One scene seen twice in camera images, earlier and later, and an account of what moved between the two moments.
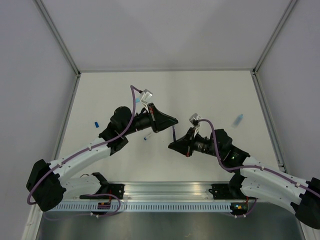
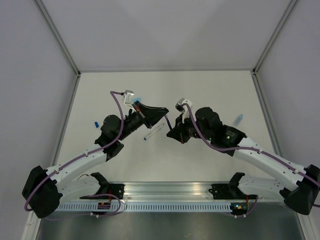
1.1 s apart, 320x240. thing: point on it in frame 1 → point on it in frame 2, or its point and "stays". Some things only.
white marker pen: [146, 138] stays
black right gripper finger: [181, 145] → [176, 133]
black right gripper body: [191, 146] → [188, 128]
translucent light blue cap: [237, 121] stays
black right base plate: [229, 191] stays
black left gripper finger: [162, 121] → [151, 114]
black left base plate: [117, 189] stays
